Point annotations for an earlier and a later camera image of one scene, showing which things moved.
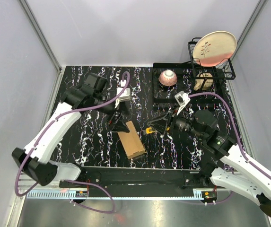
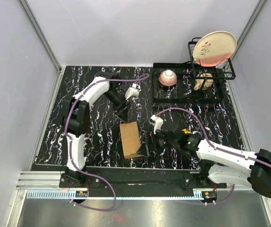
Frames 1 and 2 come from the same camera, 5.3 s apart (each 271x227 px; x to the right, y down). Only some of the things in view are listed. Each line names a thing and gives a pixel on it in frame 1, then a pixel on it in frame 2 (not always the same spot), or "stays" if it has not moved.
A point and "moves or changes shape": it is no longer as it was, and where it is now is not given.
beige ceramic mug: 203,81 stays
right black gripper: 160,125 to 143,150
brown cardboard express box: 133,146 stays
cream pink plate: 214,48 stays
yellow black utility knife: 149,132 moves or changes shape
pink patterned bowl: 168,78 stays
